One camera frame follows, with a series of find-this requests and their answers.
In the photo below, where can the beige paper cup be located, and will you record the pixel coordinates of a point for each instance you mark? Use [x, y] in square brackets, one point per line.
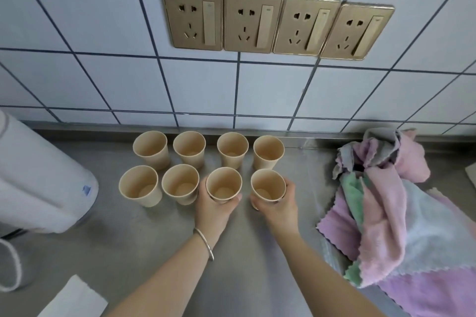
[267, 187]
[224, 188]

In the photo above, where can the purple microfiber cloth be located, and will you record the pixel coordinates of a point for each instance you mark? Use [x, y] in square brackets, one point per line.
[340, 227]

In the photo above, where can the white plastic appliance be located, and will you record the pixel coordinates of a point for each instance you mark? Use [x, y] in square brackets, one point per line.
[37, 179]

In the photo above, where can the person's right forearm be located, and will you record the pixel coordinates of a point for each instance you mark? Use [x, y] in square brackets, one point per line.
[319, 276]

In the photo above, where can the person's left hand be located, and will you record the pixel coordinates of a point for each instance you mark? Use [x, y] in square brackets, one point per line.
[212, 216]

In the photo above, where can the person's left forearm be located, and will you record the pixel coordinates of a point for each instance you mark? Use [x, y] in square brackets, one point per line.
[167, 279]

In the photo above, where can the white object at counter edge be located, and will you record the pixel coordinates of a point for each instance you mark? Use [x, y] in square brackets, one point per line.
[471, 171]

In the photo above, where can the person's right hand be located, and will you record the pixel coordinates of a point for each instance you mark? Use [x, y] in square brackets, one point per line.
[280, 216]

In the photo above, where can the grey microfiber cloth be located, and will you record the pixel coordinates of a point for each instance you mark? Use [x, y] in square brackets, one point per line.
[349, 155]

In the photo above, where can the person's right thumb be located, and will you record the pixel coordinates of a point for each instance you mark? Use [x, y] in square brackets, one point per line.
[258, 202]

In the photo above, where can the pale blue microfiber cloth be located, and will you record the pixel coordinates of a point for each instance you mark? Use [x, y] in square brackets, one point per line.
[438, 231]

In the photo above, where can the person's left thumb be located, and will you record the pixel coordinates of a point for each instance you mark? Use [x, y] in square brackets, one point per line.
[231, 203]

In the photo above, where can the rows of beige cups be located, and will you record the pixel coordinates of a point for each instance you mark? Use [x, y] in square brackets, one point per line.
[150, 146]

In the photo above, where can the pink microfiber cloth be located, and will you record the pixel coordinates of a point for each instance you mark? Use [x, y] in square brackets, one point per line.
[379, 212]

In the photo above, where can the gold wall socket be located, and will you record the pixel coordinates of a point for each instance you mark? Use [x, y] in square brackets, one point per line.
[247, 36]
[346, 45]
[297, 40]
[191, 36]

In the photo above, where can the green microfiber cloth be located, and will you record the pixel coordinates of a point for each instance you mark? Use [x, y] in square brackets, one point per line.
[351, 190]

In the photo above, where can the white paper sheet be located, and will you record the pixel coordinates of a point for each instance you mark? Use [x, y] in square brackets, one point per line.
[74, 300]

